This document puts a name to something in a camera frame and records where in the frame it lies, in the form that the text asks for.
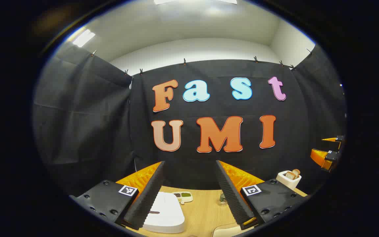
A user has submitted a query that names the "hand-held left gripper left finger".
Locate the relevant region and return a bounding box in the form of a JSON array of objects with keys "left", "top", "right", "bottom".
[{"left": 69, "top": 161, "right": 166, "bottom": 230}]

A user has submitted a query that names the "white toaster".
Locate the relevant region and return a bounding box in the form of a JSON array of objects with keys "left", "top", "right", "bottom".
[{"left": 276, "top": 169, "right": 302, "bottom": 190}]

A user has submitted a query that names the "white rice cooker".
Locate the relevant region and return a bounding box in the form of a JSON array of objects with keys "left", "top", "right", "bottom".
[{"left": 142, "top": 192, "right": 186, "bottom": 233}]

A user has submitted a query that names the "white divided grain dish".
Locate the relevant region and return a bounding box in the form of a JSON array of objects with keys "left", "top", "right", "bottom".
[{"left": 172, "top": 192, "right": 193, "bottom": 204}]

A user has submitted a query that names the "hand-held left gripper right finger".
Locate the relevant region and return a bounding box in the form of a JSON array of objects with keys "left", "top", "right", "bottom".
[{"left": 215, "top": 160, "right": 305, "bottom": 231}]

